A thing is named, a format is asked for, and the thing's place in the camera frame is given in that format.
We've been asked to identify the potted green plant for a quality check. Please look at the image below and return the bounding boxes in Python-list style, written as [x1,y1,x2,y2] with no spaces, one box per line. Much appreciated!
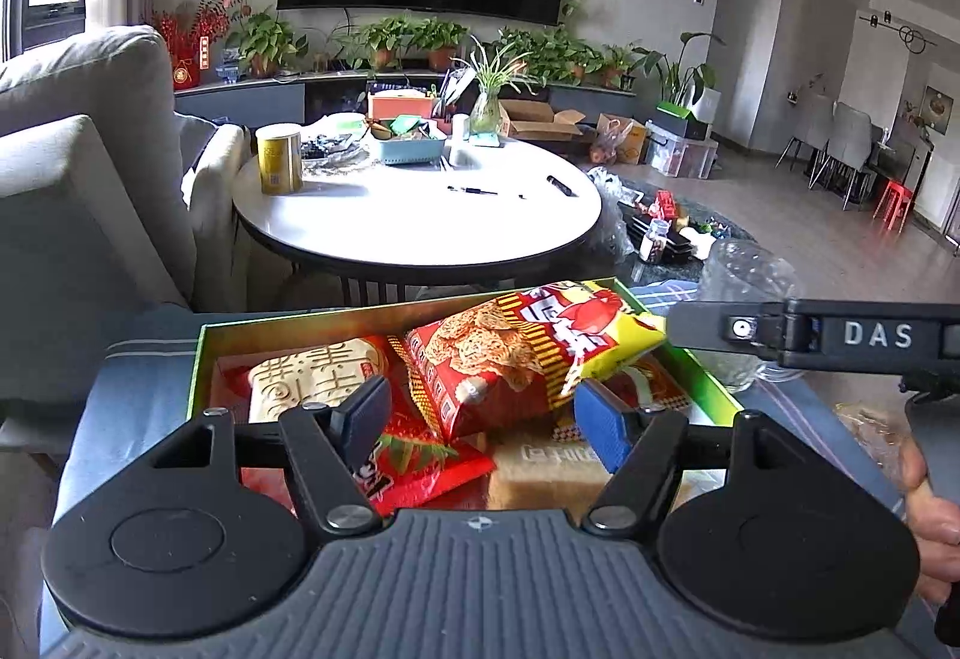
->
[352,18,413,71]
[229,13,308,79]
[596,44,640,91]
[544,29,601,85]
[409,18,467,71]
[491,28,548,83]

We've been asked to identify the pile of clear wrappers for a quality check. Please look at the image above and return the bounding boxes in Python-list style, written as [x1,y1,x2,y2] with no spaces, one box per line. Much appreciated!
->
[300,113,372,169]

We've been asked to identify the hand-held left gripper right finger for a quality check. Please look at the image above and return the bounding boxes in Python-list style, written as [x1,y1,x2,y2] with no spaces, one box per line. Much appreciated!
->
[574,380,822,534]

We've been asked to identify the black trays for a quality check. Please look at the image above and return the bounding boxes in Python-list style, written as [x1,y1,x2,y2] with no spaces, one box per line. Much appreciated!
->
[628,213,695,255]

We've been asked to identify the small glass jar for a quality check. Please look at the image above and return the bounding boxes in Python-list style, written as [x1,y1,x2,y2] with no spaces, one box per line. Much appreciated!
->
[640,218,671,264]

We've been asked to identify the red strawberry print packet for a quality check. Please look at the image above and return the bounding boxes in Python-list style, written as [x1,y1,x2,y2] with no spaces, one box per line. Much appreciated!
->
[358,404,497,517]

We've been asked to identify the red stool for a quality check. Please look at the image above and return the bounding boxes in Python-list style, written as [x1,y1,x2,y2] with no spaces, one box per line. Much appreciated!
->
[872,179,914,233]

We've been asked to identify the white cushion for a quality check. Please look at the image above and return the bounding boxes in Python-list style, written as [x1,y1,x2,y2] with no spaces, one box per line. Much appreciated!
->
[174,112,248,311]

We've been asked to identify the red yellow chip bag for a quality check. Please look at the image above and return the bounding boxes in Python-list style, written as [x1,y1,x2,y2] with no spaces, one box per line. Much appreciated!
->
[405,280,668,444]

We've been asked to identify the orange box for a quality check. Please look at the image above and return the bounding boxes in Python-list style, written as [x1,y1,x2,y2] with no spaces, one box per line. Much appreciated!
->
[366,91,436,122]

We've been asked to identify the open cardboard box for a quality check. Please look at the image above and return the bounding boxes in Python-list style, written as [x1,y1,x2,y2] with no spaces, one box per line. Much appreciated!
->
[499,98,587,142]

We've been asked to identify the sliced bread packet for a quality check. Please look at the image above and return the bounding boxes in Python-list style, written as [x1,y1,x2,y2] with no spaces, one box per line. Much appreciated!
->
[486,430,614,511]

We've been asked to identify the person's right hand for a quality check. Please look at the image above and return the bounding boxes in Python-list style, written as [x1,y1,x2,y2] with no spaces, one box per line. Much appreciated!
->
[896,438,960,607]

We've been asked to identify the white round table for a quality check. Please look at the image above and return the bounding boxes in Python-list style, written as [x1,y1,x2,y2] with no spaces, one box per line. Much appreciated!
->
[231,113,605,311]

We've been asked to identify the clear glass mug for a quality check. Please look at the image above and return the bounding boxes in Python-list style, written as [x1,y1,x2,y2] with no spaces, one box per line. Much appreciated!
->
[697,239,802,394]

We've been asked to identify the dark round coffee table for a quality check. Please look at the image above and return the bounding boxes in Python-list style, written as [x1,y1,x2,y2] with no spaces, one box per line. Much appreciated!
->
[592,175,758,289]

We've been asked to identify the red rice cracker packet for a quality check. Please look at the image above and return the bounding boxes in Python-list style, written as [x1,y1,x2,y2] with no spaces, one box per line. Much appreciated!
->
[214,336,402,426]

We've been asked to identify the clear plastic storage box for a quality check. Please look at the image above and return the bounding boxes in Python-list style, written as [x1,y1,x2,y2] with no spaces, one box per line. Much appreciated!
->
[645,121,719,179]

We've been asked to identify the teal plastic basket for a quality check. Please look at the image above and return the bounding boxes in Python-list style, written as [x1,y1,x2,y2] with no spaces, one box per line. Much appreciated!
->
[369,115,449,167]

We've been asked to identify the blue striped tablecloth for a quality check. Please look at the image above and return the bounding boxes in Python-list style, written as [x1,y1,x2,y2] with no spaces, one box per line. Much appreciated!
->
[41,280,931,659]

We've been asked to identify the clear wrapped snack packet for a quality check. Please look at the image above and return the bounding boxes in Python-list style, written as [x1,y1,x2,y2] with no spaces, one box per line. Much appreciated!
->
[832,402,912,488]

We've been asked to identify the black ring ceiling lamp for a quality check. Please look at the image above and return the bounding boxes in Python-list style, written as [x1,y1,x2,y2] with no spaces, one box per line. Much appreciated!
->
[859,8,938,56]

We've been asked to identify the grey dining chair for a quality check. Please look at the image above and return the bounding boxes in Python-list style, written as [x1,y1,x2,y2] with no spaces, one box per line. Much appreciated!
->
[776,97,837,176]
[810,103,878,210]

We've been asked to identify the clear plastic bag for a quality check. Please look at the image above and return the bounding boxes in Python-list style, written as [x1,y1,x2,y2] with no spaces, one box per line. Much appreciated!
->
[587,166,638,255]

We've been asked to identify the tall plant in white planter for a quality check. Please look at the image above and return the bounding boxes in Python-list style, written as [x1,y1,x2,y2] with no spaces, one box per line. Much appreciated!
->
[634,29,727,124]

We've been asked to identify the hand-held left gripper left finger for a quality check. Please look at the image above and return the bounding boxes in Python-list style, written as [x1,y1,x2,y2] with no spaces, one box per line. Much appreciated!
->
[142,374,395,536]

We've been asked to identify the spider plant in glass vase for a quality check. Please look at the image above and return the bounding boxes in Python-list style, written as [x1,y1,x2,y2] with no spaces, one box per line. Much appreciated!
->
[450,33,545,139]

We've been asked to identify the green black box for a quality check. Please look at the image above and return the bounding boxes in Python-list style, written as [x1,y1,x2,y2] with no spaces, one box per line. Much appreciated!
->
[654,100,710,142]

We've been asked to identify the gold tin can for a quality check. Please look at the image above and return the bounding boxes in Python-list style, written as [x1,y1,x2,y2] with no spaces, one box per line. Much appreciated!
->
[255,124,305,195]

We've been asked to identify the red flower decoration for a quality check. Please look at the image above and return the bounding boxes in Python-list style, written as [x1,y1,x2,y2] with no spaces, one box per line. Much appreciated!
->
[150,0,237,91]

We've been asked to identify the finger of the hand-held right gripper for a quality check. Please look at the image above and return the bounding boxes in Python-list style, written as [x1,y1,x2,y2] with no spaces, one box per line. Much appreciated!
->
[666,300,785,354]

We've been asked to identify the green cardboard box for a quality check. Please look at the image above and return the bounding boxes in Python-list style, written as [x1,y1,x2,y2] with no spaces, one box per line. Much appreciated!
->
[186,275,745,450]

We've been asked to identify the grey television console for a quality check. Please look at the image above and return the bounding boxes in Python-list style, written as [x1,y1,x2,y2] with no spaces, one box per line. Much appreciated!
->
[174,70,638,128]

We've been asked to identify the framed wall picture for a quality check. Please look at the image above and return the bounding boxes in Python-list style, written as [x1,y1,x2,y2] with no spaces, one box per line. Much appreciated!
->
[921,85,955,131]

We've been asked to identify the grey sofa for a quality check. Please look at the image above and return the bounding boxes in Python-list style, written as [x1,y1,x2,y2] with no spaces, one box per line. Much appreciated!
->
[0,24,248,458]

